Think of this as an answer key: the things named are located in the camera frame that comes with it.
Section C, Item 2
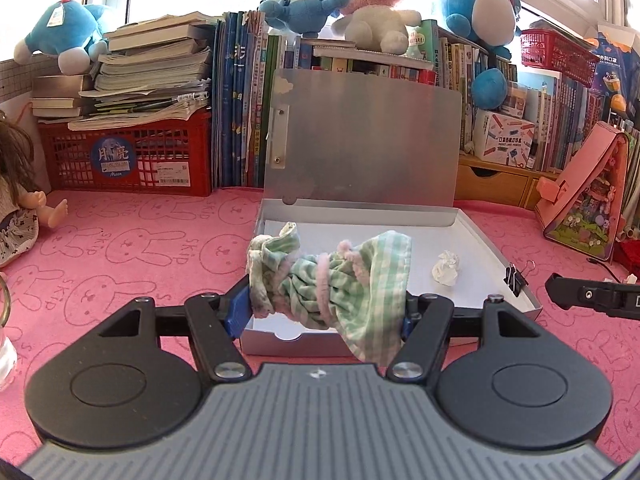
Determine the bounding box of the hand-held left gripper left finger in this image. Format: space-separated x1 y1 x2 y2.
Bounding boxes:
97 282 253 384

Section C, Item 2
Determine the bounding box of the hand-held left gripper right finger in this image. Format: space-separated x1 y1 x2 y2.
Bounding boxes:
385 293 544 381

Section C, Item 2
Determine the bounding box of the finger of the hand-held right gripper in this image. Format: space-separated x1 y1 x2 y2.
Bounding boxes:
544 273 640 321

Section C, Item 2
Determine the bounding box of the green checked doll dress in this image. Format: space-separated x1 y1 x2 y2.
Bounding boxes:
246 222 414 367

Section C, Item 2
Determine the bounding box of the grey cardboard box with lid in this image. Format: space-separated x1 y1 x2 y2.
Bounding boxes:
239 67 544 357

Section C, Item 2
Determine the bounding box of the black binder clip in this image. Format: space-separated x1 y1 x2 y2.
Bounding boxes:
502 261 537 297

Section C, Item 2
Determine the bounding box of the red cloth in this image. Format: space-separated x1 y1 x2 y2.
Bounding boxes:
612 239 640 281

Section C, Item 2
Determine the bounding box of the crumpled white paper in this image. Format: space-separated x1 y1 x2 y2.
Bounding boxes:
431 251 461 287

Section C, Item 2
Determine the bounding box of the pink triangular toy house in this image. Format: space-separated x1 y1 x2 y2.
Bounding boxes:
534 120 632 262

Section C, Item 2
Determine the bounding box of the pink rabbit print mat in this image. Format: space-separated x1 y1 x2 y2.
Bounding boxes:
0 187 640 461

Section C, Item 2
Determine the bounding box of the wooden drawer organizer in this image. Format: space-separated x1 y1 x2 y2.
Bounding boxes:
455 152 561 211

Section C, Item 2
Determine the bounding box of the white printed carton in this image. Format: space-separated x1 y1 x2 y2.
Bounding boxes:
472 108 537 167

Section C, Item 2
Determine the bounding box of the row of dark blue paperbacks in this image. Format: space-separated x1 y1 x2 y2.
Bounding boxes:
519 67 609 174

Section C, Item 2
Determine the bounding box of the row of tall blue books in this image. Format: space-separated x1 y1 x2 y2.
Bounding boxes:
212 10 269 191

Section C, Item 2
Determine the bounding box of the blue printed cardboard box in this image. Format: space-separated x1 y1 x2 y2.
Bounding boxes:
587 22 640 127

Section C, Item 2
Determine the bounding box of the red plastic crate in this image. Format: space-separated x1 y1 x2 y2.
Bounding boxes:
37 109 213 199

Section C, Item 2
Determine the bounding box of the clear glass mug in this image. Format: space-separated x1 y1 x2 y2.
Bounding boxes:
0 274 20 392

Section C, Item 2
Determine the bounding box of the red plastic basket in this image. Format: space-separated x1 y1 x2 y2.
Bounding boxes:
520 27 600 92

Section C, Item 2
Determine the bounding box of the brown-haired doll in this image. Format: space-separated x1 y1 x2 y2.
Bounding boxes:
0 110 69 269

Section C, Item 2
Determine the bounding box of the row of colourful children's books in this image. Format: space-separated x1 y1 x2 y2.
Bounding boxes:
265 19 519 159

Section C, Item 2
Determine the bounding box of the pile of flat books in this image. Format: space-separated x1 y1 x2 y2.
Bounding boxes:
31 12 222 132

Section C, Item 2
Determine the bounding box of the flat grey book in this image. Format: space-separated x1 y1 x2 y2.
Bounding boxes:
312 40 436 72

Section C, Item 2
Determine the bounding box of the large blue white-bellied plush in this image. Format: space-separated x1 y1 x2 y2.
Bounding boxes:
439 0 524 111

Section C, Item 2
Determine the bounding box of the blue plush elephant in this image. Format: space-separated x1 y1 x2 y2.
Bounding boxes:
257 0 351 39

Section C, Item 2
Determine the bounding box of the white grid board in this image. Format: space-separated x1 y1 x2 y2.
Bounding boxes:
0 57 52 112

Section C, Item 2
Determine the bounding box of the blue plush toy with tag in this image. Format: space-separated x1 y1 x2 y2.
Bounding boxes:
13 0 114 76

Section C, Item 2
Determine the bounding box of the pink white rabbit plush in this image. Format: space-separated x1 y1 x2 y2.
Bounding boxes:
328 0 424 55

